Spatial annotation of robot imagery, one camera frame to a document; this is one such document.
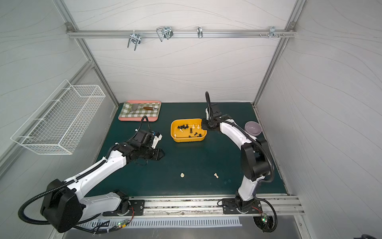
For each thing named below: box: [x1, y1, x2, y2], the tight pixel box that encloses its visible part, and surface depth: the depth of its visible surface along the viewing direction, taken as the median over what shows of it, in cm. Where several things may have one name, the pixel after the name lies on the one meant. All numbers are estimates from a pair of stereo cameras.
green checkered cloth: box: [118, 102, 162, 118], surface depth 117 cm
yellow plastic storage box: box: [170, 118, 208, 143], surface depth 104 cm
